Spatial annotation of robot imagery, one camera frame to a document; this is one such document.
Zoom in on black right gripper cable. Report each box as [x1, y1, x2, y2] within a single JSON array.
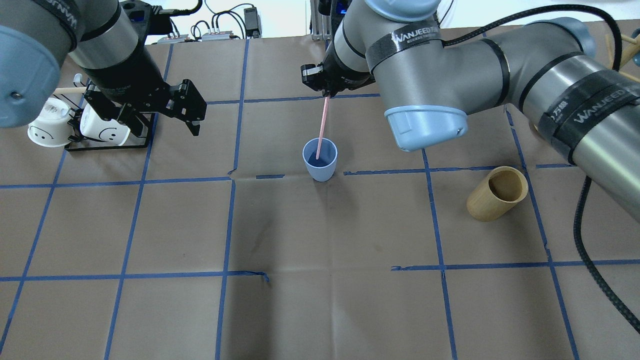
[[442, 4, 640, 335]]

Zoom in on black mug rack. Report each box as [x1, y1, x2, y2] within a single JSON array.
[[63, 100, 155, 152]]

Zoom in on black power adapter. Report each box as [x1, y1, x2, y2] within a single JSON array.
[[243, 6, 262, 39]]

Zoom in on bamboo cylinder holder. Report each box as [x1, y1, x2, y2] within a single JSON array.
[[466, 166, 529, 223]]

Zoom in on aluminium frame post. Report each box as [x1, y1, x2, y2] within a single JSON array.
[[310, 0, 333, 41]]

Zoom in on wooden rack dowel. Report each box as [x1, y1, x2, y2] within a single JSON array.
[[52, 87, 86, 95]]

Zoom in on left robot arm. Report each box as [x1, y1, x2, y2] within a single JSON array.
[[0, 0, 207, 136]]

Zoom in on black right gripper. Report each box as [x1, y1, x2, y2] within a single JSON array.
[[300, 43, 376, 96]]

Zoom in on white upside-down cup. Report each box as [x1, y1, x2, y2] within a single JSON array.
[[26, 97, 74, 148]]

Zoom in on white mug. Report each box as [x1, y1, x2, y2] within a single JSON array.
[[79, 104, 131, 146]]

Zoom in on grey usb hub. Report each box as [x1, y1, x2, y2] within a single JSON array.
[[200, 30, 238, 42], [155, 34, 193, 44]]

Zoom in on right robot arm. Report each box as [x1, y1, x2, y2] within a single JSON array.
[[301, 0, 639, 219]]

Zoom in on light blue cup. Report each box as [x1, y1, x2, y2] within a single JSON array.
[[301, 137, 339, 182]]

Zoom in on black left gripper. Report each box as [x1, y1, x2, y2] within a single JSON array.
[[85, 60, 208, 138]]

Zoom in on round wooden cup stand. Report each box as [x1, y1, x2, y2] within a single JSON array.
[[605, 34, 640, 83]]

